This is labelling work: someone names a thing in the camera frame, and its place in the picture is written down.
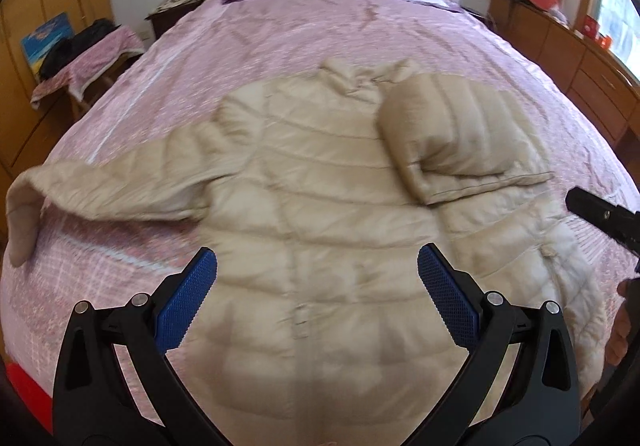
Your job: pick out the pink floral bedspread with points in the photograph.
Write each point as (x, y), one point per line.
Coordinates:
(221, 47)

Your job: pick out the wooden dresser cabinet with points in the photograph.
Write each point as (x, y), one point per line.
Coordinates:
(588, 75)

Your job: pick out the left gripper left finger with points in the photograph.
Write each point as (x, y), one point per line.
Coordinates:
(114, 384)

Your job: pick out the black clothes on chair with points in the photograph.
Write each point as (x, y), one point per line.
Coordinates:
(67, 50)

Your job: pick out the beige puffer down jacket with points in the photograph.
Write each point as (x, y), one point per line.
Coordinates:
(316, 192)

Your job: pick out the dark wooden nightstand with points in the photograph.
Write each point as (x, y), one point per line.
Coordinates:
(168, 13)

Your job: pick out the window with wooden frame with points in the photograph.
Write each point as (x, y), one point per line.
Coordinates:
(617, 19)

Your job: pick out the right hand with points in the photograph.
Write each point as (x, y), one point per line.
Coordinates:
(617, 345)

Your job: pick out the blue picture poster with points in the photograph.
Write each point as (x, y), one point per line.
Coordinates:
(39, 43)

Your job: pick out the orange wooden wardrobe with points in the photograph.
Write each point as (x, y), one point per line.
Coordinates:
(28, 135)

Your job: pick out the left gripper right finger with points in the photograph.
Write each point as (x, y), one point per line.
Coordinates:
(518, 385)

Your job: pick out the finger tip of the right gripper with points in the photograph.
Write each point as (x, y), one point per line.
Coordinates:
(590, 208)

